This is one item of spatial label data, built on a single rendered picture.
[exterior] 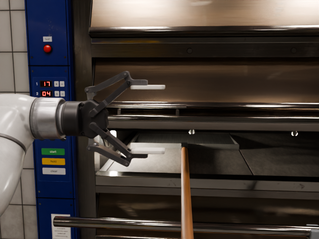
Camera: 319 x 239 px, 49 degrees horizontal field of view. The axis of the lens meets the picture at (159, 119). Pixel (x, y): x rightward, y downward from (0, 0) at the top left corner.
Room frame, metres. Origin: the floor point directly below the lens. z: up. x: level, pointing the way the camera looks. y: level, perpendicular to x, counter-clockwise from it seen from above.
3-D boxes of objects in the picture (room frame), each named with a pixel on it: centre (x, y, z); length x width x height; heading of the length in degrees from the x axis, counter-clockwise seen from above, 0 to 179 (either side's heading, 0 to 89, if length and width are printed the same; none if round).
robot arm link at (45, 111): (0.75, 0.23, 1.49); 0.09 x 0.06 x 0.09; 176
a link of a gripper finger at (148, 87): (0.73, 0.02, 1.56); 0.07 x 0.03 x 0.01; 86
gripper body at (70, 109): (0.74, 0.16, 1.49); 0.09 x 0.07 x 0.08; 86
